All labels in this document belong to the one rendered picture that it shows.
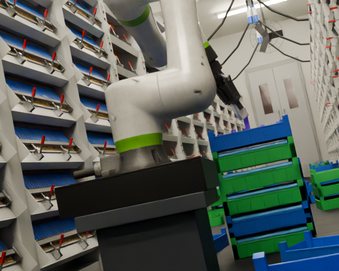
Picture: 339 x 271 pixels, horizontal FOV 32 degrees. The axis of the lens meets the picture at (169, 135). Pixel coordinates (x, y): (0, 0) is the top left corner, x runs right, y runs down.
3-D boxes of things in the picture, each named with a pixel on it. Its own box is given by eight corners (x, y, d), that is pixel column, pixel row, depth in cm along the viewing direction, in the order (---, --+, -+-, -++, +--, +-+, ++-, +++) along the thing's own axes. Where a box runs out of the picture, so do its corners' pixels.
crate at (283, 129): (211, 152, 219) (206, 131, 220) (214, 154, 239) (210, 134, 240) (292, 135, 216) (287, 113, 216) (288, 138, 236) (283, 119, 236)
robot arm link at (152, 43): (157, 12, 188) (139, -12, 192) (127, 33, 188) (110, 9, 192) (182, 61, 221) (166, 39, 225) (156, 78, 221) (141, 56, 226)
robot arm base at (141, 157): (69, 186, 152) (64, 163, 152) (87, 186, 166) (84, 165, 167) (167, 165, 147) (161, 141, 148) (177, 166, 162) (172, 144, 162)
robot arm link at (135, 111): (169, 140, 148) (153, 67, 150) (110, 154, 151) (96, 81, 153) (178, 143, 161) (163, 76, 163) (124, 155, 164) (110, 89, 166)
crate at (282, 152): (216, 173, 218) (211, 152, 219) (218, 173, 238) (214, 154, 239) (297, 156, 215) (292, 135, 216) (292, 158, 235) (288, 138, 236)
